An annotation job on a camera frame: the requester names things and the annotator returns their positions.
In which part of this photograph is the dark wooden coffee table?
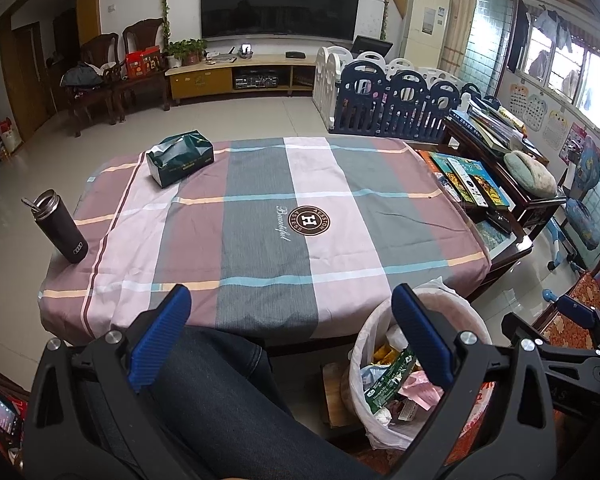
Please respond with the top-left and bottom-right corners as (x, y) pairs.
(412, 143), (533, 300)

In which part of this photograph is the black thermos bottle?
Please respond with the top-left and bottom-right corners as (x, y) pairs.
(20, 188), (88, 264)

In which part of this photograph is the white baby fence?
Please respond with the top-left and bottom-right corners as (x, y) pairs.
(312, 46), (465, 131)

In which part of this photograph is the blue baby fence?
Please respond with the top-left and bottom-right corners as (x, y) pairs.
(329, 61), (470, 144)

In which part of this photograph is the red patterned sofa cushion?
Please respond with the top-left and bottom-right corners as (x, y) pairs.
(533, 272), (600, 350)

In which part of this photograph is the yellow wooden tv cabinet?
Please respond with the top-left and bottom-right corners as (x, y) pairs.
(166, 54), (316, 104)

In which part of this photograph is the stack of books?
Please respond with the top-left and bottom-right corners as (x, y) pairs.
(451, 92), (524, 156)

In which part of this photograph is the dark wooden armchair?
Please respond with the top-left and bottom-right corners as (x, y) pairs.
(60, 32), (122, 138)

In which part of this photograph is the white mesh trash basket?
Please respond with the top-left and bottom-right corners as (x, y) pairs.
(342, 278), (494, 460)

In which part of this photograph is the person's leg in jeans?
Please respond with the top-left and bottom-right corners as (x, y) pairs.
(149, 326), (377, 479)

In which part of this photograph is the blue child chair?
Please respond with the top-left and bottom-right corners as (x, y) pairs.
(547, 136), (600, 272)

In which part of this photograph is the red gift box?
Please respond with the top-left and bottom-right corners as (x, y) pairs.
(125, 46), (163, 79)

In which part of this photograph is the pink paper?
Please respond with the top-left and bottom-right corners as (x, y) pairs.
(399, 370), (443, 411)

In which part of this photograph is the dark wooden side table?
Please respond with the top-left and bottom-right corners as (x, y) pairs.
(444, 110), (567, 240)

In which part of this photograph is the white air conditioner tower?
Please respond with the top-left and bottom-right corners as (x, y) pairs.
(401, 0), (451, 68)

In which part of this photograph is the dark green snack wrapper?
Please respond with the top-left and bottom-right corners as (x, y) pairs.
(364, 348), (416, 414)

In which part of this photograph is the green plush cushion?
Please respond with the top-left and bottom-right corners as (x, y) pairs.
(503, 151), (557, 198)

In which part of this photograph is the green tissue box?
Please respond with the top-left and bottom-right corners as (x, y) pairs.
(146, 130), (214, 188)

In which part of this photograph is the plaid tablecloth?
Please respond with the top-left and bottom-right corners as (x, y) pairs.
(38, 136), (491, 344)

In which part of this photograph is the black remote control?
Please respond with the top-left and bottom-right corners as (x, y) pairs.
(486, 210), (514, 235)

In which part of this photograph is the yellow chip bag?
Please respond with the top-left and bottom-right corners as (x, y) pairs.
(373, 342), (401, 366)

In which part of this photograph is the colourful picture book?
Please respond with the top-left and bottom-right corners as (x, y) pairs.
(429, 152), (509, 209)

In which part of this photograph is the potted green plant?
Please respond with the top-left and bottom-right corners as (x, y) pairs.
(168, 38), (207, 66)

